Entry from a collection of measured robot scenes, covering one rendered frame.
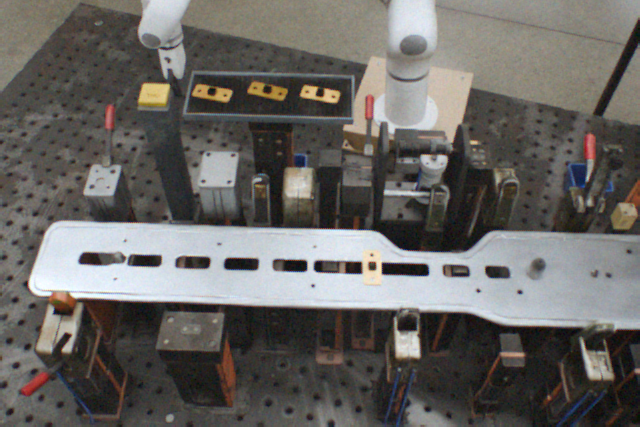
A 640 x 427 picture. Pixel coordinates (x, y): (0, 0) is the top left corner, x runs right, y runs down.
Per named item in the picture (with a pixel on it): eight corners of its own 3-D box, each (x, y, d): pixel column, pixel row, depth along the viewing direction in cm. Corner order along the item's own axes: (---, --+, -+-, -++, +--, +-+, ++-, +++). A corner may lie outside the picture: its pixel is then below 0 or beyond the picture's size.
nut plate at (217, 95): (191, 96, 144) (190, 92, 143) (197, 84, 146) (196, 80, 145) (227, 103, 143) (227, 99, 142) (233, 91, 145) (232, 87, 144)
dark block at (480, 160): (438, 270, 171) (469, 167, 138) (436, 247, 175) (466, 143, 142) (457, 270, 171) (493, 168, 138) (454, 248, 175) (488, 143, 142)
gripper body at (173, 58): (179, 49, 169) (186, 81, 178) (183, 24, 175) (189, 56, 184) (150, 50, 168) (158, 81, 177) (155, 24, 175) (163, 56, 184)
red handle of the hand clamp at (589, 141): (581, 206, 138) (581, 133, 140) (577, 207, 141) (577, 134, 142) (601, 207, 138) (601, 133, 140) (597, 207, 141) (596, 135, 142)
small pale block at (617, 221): (568, 298, 166) (622, 215, 137) (565, 286, 168) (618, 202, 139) (581, 298, 166) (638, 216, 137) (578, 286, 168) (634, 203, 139)
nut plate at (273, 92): (246, 93, 145) (246, 89, 144) (253, 82, 147) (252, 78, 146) (282, 101, 143) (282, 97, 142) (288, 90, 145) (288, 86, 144)
